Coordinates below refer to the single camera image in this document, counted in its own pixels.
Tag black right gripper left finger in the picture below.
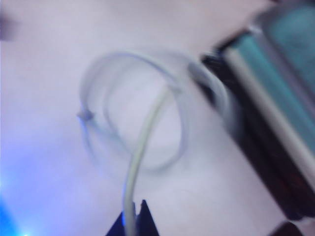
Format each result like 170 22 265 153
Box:
105 210 126 236

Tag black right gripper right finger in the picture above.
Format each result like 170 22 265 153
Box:
137 199 160 236

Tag white neuroscience book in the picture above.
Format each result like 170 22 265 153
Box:
222 45 315 173

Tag white charging cable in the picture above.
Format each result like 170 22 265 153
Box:
77 50 233 236

